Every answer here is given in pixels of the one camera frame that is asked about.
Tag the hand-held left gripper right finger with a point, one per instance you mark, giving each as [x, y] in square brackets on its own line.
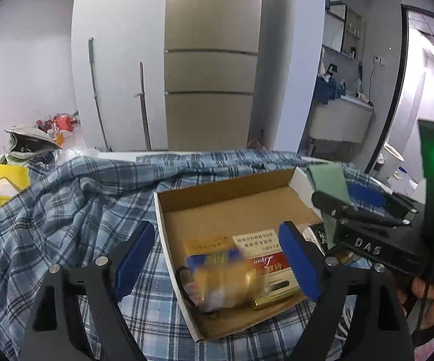
[299, 263]

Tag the black patterned packet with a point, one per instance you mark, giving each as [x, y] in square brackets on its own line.
[320, 237]

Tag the beige vanity cabinet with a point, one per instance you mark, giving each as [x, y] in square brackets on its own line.
[341, 120]

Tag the grey crumpled bag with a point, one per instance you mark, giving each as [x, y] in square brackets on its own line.
[29, 139]

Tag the white and red cigarette pack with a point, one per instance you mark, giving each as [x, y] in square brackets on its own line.
[264, 248]

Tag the white wall socket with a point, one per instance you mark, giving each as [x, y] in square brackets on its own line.
[379, 61]

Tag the small white plush piece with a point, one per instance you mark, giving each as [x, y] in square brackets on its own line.
[211, 301]

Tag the blue plaid cloth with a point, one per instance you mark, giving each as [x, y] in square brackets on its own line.
[70, 210]

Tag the mirror wall cabinet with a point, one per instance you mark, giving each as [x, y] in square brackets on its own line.
[343, 26]

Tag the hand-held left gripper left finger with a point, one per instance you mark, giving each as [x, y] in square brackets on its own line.
[134, 259]

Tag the gold cigarette pack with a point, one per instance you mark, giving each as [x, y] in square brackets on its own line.
[232, 282]

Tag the shallow cardboard box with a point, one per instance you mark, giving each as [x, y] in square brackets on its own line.
[224, 203]

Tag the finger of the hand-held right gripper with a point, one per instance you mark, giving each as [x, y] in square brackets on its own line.
[365, 193]
[329, 201]

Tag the dark blue clothes pile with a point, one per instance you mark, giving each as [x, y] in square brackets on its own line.
[328, 90]

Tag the red plastic bags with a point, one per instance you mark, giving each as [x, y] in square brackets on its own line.
[61, 124]

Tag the gold refrigerator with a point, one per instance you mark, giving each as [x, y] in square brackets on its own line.
[213, 64]

